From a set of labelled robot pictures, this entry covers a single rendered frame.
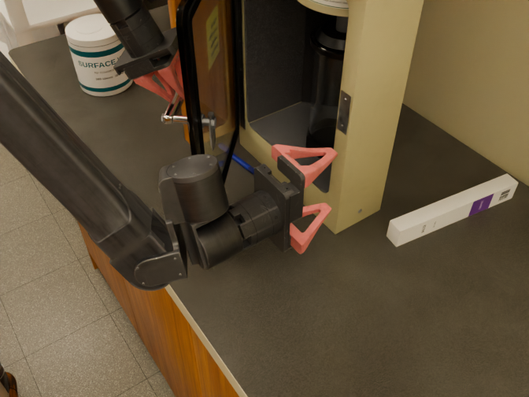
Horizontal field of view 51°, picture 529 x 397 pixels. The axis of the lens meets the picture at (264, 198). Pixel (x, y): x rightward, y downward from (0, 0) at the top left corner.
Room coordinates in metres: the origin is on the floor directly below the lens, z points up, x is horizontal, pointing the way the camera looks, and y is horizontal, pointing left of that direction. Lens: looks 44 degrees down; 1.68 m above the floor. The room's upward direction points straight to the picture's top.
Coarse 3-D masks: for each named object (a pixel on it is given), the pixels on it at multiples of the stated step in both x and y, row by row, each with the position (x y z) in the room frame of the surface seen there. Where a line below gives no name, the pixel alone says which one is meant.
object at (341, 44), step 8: (328, 24) 0.85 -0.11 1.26; (336, 24) 0.83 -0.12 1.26; (344, 24) 0.82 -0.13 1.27; (320, 32) 0.83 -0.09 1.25; (328, 32) 0.82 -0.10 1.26; (336, 32) 0.82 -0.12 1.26; (344, 32) 0.82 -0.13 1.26; (320, 40) 0.81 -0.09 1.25; (328, 40) 0.80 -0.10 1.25; (336, 40) 0.80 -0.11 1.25; (344, 40) 0.80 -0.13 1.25; (336, 48) 0.79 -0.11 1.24; (344, 48) 0.79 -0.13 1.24
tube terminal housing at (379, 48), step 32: (352, 0) 0.69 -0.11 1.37; (384, 0) 0.68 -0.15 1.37; (416, 0) 0.72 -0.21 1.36; (352, 32) 0.68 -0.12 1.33; (384, 32) 0.69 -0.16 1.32; (416, 32) 0.73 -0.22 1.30; (352, 64) 0.68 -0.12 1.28; (384, 64) 0.70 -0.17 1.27; (352, 96) 0.67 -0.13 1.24; (384, 96) 0.70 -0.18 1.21; (352, 128) 0.67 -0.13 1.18; (384, 128) 0.71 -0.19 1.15; (352, 160) 0.68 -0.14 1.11; (384, 160) 0.72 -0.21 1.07; (320, 192) 0.71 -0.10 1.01; (352, 192) 0.68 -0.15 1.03; (352, 224) 0.69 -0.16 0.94
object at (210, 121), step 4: (212, 112) 0.67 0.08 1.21; (204, 116) 0.66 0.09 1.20; (208, 116) 0.66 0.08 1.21; (212, 116) 0.66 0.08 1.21; (204, 120) 0.65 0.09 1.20; (208, 120) 0.65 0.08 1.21; (212, 120) 0.65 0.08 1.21; (204, 124) 0.65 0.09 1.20; (208, 124) 0.65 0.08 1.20; (212, 124) 0.65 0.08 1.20; (212, 128) 0.65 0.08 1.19; (212, 132) 0.65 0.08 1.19; (212, 136) 0.65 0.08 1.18; (212, 140) 0.65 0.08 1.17; (212, 144) 0.65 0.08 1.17; (212, 148) 0.65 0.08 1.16
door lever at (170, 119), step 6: (174, 96) 0.71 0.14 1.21; (174, 102) 0.69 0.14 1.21; (180, 102) 0.70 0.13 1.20; (168, 108) 0.68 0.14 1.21; (174, 108) 0.68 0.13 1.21; (180, 108) 0.70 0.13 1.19; (162, 114) 0.67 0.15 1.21; (168, 114) 0.66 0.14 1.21; (174, 114) 0.67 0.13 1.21; (162, 120) 0.66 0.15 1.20; (168, 120) 0.66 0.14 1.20; (174, 120) 0.66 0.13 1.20; (180, 120) 0.66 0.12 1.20; (186, 120) 0.66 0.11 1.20
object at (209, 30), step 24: (216, 0) 0.79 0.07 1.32; (192, 24) 0.66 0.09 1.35; (216, 24) 0.78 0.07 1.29; (216, 48) 0.77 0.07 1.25; (216, 72) 0.76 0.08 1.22; (216, 96) 0.75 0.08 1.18; (192, 120) 0.61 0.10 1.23; (216, 120) 0.74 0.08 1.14; (192, 144) 0.61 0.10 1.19; (216, 144) 0.73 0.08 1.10
